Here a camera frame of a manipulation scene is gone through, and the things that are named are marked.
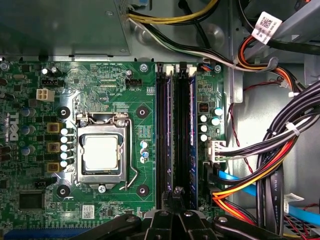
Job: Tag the green motherboard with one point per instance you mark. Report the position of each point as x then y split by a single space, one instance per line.
105 85

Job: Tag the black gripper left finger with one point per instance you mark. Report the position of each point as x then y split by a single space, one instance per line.
140 230

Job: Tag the silver CPU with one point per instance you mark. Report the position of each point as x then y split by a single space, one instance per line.
101 152

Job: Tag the blue expansion slot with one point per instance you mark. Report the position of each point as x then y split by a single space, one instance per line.
50 233

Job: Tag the grey power supply unit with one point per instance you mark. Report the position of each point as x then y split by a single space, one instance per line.
62 25

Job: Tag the metal drive cage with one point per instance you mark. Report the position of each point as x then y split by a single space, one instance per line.
297 25

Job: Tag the CPU socket locking lever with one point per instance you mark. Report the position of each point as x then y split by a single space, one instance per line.
130 145

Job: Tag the white board power connector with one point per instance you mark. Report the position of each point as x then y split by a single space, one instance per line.
212 150

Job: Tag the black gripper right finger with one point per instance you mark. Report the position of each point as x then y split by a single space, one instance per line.
212 230

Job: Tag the black PC case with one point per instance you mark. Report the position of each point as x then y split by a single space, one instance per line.
305 170

